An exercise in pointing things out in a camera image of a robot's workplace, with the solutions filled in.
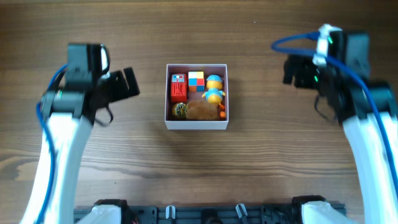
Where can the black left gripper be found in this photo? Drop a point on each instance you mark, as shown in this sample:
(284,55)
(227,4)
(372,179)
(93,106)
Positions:
(123,88)

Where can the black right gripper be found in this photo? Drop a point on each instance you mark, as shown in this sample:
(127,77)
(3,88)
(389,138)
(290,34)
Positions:
(300,72)

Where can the yellow round toy disc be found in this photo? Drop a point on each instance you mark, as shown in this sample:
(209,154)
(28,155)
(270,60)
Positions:
(179,111)

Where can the colourful puzzle cube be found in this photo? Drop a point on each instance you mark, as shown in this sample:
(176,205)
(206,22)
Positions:
(196,81)

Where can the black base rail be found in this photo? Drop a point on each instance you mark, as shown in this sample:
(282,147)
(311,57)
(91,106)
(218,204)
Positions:
(307,209)

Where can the white cardboard box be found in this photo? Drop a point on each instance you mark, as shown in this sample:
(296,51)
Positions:
(208,69)

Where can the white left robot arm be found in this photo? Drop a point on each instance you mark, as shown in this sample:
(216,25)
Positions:
(67,114)

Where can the yellow toy duck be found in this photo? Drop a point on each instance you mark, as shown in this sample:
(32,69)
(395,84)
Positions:
(214,94)

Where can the red toy fire truck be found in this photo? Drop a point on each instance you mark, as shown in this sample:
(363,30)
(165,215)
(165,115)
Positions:
(178,88)

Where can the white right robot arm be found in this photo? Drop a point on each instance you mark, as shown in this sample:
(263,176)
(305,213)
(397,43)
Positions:
(373,141)

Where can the brown plush toy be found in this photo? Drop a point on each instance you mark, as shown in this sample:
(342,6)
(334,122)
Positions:
(201,110)

